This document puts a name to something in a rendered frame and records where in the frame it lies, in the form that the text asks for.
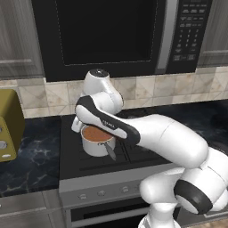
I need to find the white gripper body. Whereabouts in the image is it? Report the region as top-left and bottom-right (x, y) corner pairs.
(70, 116), (83, 134)

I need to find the white saucepan with hot chocolate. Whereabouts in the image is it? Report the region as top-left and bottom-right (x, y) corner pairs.
(80, 125), (118, 161)

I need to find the black and silver stove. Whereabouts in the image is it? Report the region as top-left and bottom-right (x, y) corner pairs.
(58, 107), (191, 228)

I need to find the olive yellow toaster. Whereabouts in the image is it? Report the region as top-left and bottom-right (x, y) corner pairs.
(0, 88), (27, 163)

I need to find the grey drawer front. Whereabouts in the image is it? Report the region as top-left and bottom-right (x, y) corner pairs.
(0, 190), (61, 216)

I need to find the black microwave oven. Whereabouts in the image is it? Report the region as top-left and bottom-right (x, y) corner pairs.
(31, 0), (214, 83)

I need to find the black oven door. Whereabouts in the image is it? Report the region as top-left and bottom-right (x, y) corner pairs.
(63, 196), (183, 228)

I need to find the grey base cupboard door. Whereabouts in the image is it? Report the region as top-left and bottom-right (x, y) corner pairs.
(0, 209), (66, 228)

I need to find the silver oven door handle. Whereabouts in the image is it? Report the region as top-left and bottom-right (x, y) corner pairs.
(70, 206), (153, 228)

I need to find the grey wall cupboard door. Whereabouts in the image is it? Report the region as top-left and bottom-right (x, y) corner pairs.
(0, 0), (45, 80)
(197, 0), (228, 69)

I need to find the silver microwave door handle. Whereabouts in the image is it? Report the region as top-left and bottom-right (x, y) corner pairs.
(155, 0), (180, 76)

